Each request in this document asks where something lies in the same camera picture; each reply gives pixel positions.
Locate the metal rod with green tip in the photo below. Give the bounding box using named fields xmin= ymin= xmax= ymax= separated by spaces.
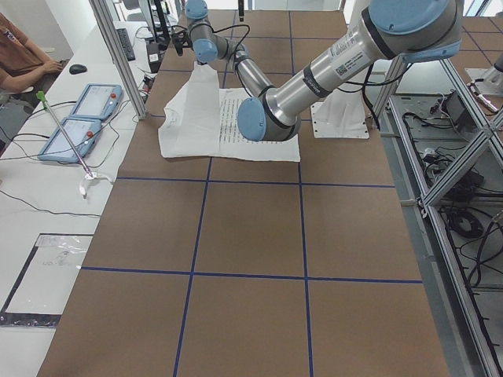
xmin=36 ymin=90 xmax=97 ymax=181

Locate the white long-sleeve printed shirt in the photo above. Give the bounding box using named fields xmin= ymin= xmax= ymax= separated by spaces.
xmin=158 ymin=64 xmax=300 ymax=162

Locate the person in brown shirt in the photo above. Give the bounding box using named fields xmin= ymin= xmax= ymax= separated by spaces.
xmin=1 ymin=14 xmax=65 ymax=107

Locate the lower blue teach pendant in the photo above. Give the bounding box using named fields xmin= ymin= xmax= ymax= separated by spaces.
xmin=37 ymin=116 xmax=104 ymax=165

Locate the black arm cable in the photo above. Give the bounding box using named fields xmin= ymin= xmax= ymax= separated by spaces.
xmin=172 ymin=24 xmax=252 ymax=60

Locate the upper blue teach pendant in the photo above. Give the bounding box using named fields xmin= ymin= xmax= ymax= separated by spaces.
xmin=70 ymin=83 xmax=123 ymax=121

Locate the aluminium frame post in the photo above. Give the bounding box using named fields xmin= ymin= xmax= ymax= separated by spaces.
xmin=89 ymin=0 xmax=146 ymax=120

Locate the black camera stand bracket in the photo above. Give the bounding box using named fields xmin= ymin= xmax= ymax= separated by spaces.
xmin=152 ymin=0 xmax=171 ymax=50

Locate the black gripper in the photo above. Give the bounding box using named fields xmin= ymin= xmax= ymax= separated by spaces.
xmin=171 ymin=31 xmax=193 ymax=56

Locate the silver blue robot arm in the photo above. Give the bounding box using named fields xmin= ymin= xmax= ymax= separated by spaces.
xmin=185 ymin=1 xmax=463 ymax=141

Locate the black computer mouse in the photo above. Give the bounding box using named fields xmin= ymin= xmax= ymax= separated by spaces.
xmin=68 ymin=64 xmax=87 ymax=75

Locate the blue teach pendant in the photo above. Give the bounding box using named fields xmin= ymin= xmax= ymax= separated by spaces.
xmin=70 ymin=83 xmax=123 ymax=121
xmin=37 ymin=116 xmax=104 ymax=165

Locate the black keyboard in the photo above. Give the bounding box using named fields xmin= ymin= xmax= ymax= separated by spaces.
xmin=116 ymin=28 xmax=136 ymax=61

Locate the black power adapter with label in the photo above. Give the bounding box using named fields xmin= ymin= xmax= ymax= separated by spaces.
xmin=146 ymin=41 xmax=162 ymax=73

